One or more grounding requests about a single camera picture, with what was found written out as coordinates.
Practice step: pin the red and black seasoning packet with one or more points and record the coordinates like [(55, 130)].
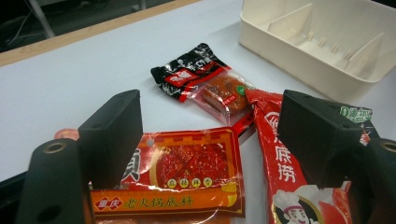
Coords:
[(280, 174)]

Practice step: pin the grey metal stand leg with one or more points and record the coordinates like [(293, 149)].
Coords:
[(42, 18)]

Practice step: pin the clear packet with orange block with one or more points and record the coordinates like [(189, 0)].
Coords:
[(224, 93)]

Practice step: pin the cream plastic organiser box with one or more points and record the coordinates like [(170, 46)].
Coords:
[(289, 46)]

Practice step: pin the orange seasoning packet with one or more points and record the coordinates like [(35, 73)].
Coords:
[(186, 174)]

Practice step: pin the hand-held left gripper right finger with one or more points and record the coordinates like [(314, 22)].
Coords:
[(314, 140)]

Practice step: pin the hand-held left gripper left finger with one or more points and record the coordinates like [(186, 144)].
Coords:
[(112, 137)]

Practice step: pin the black and red snack packet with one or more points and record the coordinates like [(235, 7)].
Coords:
[(183, 76)]

